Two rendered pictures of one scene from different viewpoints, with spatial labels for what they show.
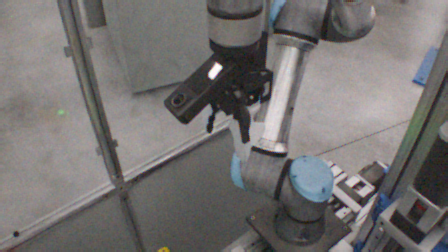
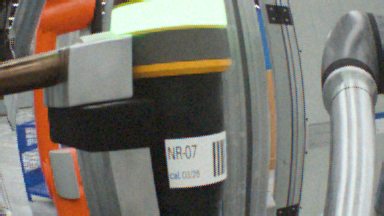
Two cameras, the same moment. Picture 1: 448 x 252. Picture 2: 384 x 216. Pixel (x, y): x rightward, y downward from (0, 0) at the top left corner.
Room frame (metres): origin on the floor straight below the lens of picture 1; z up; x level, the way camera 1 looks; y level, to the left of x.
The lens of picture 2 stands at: (-0.24, 0.45, 1.54)
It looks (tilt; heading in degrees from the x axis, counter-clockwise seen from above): 4 degrees down; 306
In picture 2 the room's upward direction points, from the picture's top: 4 degrees counter-clockwise
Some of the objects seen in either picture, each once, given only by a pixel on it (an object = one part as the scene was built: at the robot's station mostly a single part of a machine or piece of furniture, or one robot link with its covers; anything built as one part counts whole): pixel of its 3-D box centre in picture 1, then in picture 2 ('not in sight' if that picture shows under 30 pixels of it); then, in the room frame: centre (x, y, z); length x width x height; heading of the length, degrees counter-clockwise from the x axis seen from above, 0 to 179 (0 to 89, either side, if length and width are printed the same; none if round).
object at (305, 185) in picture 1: (306, 186); not in sight; (0.57, -0.21, 1.20); 0.13 x 0.12 x 0.14; 64
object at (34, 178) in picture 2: not in sight; (57, 160); (5.45, -4.67, 0.49); 1.27 x 0.88 x 0.98; 114
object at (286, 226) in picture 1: (302, 213); not in sight; (0.57, -0.22, 1.09); 0.15 x 0.15 x 0.10
